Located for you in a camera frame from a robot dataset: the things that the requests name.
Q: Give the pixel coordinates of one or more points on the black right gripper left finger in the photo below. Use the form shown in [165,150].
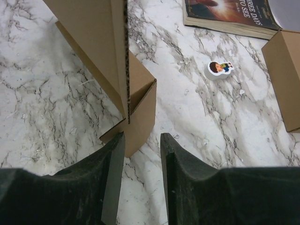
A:
[86,193]

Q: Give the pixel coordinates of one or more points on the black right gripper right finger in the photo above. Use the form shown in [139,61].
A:
[199,194]

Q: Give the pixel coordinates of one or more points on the cardboard box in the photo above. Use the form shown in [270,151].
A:
[282,58]
[97,31]

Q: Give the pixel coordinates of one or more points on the small cartoon figure eraser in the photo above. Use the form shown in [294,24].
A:
[217,71]

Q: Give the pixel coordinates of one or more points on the Three Days To See book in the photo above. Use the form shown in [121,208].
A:
[250,18]

